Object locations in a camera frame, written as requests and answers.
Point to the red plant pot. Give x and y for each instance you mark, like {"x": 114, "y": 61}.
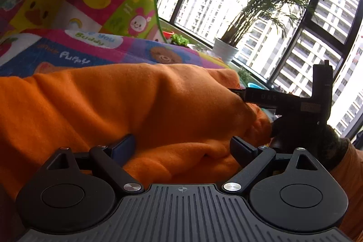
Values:
{"x": 168, "y": 33}

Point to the teal plastic basin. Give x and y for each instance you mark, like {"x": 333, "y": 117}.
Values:
{"x": 256, "y": 86}

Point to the orange fleece garment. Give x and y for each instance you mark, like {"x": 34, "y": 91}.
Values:
{"x": 113, "y": 106}

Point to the person's right hand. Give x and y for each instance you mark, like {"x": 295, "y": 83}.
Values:
{"x": 295, "y": 131}

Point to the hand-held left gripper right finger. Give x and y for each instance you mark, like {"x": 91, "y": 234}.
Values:
{"x": 241, "y": 150}

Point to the black window frame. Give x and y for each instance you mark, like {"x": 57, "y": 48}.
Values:
{"x": 317, "y": 3}

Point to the person's right forearm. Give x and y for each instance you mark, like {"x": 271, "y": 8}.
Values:
{"x": 350, "y": 176}

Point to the small dark green plant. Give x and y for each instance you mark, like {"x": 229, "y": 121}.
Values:
{"x": 244, "y": 75}

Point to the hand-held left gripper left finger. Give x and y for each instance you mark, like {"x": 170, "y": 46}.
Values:
{"x": 124, "y": 147}

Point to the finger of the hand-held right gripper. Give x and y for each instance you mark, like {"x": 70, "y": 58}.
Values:
{"x": 239, "y": 93}

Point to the colourful cartoon printed blanket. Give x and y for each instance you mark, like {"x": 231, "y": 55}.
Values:
{"x": 85, "y": 18}

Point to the small green leafy plant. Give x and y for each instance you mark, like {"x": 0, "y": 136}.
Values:
{"x": 180, "y": 40}

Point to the apartment buildings outside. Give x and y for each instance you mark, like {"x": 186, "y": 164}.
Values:
{"x": 331, "y": 23}

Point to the white plant pot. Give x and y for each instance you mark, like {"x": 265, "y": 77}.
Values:
{"x": 224, "y": 49}

